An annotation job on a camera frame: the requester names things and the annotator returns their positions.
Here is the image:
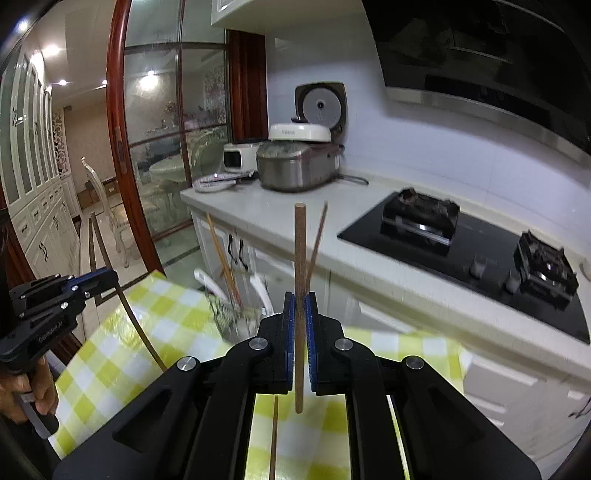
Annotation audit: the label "white dining chair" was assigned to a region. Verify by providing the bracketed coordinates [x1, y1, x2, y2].
[189, 131, 229, 185]
[81, 157, 134, 268]

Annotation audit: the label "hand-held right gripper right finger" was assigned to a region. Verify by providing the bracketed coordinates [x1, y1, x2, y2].
[305, 292, 541, 480]

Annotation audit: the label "red-framed glass sliding door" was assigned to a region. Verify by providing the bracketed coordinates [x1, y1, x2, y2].
[105, 0, 269, 282]

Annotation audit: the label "white upper cabinet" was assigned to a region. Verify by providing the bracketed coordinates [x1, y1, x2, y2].
[210, 0, 370, 29]

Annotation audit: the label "black burner grate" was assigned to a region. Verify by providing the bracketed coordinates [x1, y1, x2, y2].
[381, 187, 461, 257]
[512, 230, 580, 311]

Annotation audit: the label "white lower kitchen cabinets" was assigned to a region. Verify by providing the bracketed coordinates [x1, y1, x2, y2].
[189, 203, 591, 462]

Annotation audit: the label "white plate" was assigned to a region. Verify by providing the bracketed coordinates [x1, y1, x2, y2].
[193, 173, 236, 192]

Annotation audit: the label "white display cabinet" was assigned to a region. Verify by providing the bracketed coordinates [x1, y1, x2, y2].
[0, 46, 86, 282]

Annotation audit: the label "round dining table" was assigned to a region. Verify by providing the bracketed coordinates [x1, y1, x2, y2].
[148, 157, 192, 204]

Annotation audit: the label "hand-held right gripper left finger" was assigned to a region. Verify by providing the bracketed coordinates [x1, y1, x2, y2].
[53, 292, 296, 480]

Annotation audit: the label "small white appliance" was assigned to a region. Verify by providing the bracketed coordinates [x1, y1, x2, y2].
[223, 142, 263, 172]

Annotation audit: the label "metal wire utensil holder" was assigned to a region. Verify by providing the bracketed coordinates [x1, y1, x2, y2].
[203, 272, 278, 344]

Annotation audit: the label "black glass gas cooktop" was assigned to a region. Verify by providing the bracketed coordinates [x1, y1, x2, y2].
[337, 187, 591, 344]

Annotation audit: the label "yellow checkered tablecloth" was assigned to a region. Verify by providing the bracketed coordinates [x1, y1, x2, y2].
[48, 272, 474, 480]

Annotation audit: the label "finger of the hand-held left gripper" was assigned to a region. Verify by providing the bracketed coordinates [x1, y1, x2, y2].
[9, 274, 77, 320]
[20, 269, 119, 334]

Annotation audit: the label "silver rice cooker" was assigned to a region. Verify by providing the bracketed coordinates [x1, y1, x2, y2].
[255, 82, 348, 193]

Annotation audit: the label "black range hood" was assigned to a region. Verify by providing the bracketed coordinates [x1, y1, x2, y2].
[360, 0, 591, 155]

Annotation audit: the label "white ceramic spoon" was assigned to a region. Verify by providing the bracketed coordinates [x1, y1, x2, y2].
[194, 269, 222, 301]
[249, 272, 274, 317]

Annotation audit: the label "person's left hand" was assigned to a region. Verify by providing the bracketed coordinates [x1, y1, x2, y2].
[0, 357, 60, 425]

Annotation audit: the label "white appliance lid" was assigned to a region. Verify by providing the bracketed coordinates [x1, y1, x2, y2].
[269, 123, 332, 144]

